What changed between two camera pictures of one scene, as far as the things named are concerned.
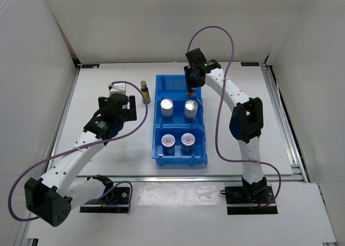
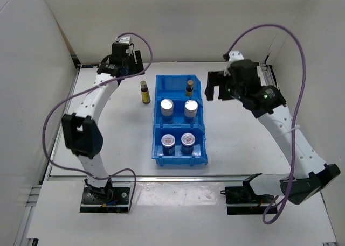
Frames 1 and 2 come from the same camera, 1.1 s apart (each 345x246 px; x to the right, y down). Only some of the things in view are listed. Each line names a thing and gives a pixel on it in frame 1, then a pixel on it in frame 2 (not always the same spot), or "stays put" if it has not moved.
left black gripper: [130, 112] -> [139, 60]
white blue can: [191, 109] stays put
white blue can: [167, 107] stays put
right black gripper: [189, 83] -> [216, 78]
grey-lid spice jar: [187, 143] stays put
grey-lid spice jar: [168, 141] stays put
